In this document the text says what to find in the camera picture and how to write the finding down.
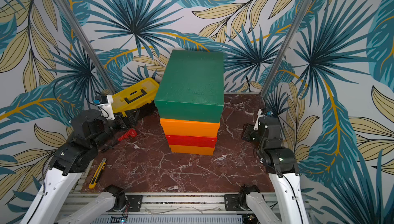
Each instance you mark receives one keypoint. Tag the red shoebox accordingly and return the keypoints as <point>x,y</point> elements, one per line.
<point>194,141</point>

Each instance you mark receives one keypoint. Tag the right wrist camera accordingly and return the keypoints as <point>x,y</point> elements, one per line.
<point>257,122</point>

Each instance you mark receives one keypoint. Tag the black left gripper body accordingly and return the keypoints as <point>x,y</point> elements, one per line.
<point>117,124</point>

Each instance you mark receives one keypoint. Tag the yellow and black toolbox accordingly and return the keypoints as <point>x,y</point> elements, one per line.
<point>135,96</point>

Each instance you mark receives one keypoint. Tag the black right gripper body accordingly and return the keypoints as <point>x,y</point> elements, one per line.
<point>249,132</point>

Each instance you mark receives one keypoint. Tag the yellow utility knife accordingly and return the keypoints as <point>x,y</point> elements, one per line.
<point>97,174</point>

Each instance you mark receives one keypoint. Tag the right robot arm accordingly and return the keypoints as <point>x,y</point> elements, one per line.
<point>283,171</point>

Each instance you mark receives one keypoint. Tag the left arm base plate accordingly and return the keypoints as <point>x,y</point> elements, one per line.
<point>132,203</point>

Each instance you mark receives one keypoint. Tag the aluminium frame post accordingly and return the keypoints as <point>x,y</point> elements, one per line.
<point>298,17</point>
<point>76,27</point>

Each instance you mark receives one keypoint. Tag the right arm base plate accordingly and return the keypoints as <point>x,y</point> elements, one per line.
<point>233,203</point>

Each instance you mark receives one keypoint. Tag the left aluminium frame post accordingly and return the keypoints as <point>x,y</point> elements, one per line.
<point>76,27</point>

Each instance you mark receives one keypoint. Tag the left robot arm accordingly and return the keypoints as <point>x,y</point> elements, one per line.
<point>91,130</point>

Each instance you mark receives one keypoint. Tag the green shoebox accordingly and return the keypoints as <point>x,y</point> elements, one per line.
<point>192,87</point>

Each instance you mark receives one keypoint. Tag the orange shoebox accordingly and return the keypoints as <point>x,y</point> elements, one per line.
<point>192,150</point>
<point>189,128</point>

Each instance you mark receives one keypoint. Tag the right aluminium frame post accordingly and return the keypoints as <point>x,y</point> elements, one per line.
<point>298,17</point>

